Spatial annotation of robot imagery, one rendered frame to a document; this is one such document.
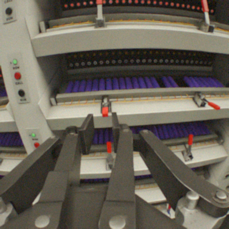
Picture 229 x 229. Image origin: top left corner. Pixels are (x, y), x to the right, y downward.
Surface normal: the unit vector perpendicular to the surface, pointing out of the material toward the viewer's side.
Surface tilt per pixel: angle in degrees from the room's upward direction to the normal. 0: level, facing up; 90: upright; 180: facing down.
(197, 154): 21
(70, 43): 111
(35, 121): 90
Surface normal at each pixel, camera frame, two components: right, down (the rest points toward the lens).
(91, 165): -0.03, -0.72
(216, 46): 0.06, 0.69
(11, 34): 0.04, 0.39
